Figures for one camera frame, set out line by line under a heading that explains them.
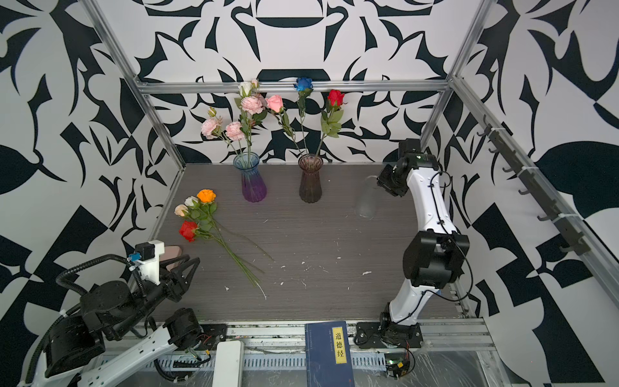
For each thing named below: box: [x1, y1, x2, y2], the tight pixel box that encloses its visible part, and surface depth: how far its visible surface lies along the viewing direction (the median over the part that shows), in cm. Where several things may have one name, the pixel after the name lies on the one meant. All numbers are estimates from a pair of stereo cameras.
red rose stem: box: [314, 89, 345, 157], surface depth 89 cm
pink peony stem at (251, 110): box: [239, 95, 268, 163], surface depth 87 cm
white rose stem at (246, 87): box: [239, 80, 253, 98], surface depth 89 cm
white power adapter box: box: [211, 340, 245, 387], surface depth 66 cm
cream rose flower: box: [174, 203, 189, 218], surface depth 101 cm
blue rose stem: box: [294, 77, 314, 156], surface depth 87 cm
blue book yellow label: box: [304, 320, 356, 387], surface depth 72 cm
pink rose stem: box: [266, 94, 304, 156], surface depth 84 cm
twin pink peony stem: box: [200, 107, 245, 156], surface depth 88 cm
